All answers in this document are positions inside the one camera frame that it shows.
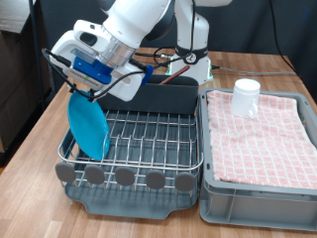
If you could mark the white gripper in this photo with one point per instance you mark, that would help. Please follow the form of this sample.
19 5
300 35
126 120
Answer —
122 87

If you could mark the blue plastic plate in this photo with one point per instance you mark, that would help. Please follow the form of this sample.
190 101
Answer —
87 127

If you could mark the brown wooden spoon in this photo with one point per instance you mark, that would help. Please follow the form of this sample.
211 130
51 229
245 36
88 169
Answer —
178 72

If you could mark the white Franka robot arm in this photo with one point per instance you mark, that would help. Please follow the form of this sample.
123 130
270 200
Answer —
148 20

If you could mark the pink checked dish towel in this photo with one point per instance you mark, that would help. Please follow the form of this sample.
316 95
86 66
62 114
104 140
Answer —
264 148

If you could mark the brown wooden cabinet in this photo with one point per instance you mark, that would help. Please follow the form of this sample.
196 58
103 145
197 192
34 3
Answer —
16 89

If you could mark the black metal stand pole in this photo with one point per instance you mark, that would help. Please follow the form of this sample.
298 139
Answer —
37 39

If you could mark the dark grey utensil holder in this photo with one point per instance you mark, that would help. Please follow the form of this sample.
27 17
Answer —
171 97

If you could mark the white mug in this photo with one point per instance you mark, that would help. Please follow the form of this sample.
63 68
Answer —
244 99

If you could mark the grey plastic crate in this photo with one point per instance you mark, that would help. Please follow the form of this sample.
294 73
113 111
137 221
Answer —
257 208

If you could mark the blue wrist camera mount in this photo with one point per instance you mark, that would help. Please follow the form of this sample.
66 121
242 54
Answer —
94 69

